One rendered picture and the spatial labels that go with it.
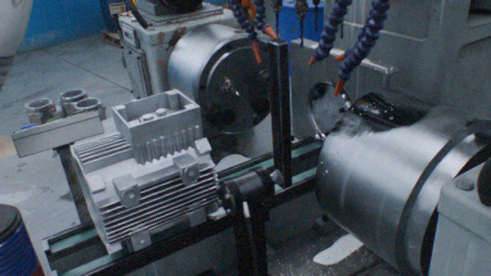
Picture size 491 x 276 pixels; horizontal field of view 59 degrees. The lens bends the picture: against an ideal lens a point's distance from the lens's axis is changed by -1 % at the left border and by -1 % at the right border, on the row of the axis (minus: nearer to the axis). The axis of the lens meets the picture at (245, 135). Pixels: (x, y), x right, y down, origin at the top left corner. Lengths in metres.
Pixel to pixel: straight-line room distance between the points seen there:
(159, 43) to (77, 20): 5.32
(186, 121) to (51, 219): 0.55
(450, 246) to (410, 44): 0.51
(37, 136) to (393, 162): 0.67
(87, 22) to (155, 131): 5.87
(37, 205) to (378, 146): 0.89
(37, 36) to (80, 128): 5.41
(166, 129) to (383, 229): 0.36
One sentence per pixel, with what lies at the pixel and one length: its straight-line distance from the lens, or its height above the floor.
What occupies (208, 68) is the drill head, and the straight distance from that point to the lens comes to 1.01.
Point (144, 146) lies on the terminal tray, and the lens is 0.71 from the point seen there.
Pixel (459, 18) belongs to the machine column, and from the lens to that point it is 0.89.
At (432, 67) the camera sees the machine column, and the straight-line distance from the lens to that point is 0.92.
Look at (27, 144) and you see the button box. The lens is 0.95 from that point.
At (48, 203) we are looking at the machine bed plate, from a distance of 1.23.
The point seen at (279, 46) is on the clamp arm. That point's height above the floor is 1.25.
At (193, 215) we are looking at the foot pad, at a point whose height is 0.98.
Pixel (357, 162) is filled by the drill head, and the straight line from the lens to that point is 0.62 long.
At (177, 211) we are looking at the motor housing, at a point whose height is 0.99.
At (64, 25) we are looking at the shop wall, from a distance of 6.43.
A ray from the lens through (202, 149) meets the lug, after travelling 0.72.
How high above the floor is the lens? 1.43
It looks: 28 degrees down
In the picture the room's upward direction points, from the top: 5 degrees counter-clockwise
